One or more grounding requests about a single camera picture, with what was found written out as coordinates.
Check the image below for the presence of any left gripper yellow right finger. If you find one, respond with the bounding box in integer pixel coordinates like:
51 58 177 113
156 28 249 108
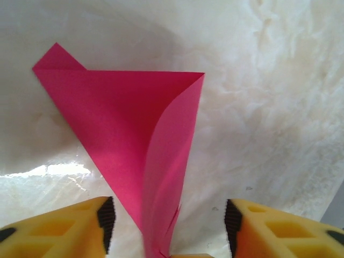
224 198 344 258

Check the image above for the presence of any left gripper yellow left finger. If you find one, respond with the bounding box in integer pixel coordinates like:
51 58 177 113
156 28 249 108
0 196 115 258

